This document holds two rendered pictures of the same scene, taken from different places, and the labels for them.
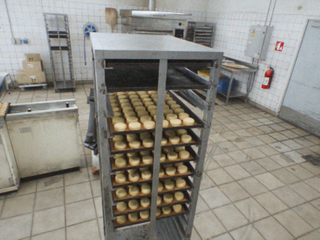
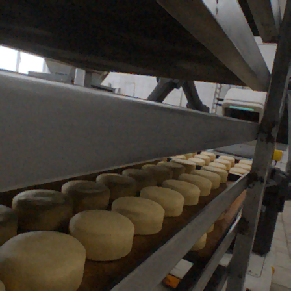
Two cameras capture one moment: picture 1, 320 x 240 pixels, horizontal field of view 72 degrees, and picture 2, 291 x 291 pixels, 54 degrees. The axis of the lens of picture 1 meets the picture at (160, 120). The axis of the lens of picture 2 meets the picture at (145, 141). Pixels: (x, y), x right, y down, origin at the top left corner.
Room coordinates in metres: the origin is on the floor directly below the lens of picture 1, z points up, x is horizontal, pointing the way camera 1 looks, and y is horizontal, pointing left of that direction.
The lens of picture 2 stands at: (0.95, -0.24, 1.06)
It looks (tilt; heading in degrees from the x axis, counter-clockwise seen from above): 7 degrees down; 46
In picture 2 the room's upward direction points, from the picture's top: 9 degrees clockwise
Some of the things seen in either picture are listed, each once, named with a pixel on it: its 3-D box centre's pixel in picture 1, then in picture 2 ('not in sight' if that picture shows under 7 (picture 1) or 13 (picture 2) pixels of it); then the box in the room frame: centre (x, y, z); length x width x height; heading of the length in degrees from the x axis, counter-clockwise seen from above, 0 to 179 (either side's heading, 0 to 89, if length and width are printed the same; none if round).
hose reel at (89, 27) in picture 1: (91, 44); not in sight; (6.25, 2.00, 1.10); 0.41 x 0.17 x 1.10; 114
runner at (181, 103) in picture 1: (176, 100); not in sight; (1.18, -0.08, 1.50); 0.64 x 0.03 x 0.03; 19
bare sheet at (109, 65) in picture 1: (144, 51); not in sight; (1.11, 0.10, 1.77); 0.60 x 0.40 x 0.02; 19
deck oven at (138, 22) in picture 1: (153, 51); not in sight; (6.40, 0.33, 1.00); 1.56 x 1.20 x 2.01; 114
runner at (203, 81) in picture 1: (179, 68); not in sight; (1.18, -0.08, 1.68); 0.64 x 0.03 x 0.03; 19
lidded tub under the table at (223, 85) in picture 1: (224, 84); not in sight; (5.86, -1.65, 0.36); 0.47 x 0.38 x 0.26; 116
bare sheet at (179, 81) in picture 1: (143, 70); not in sight; (1.11, 0.10, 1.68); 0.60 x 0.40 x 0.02; 19
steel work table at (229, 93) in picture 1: (217, 76); not in sight; (6.13, -1.53, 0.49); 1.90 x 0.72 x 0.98; 24
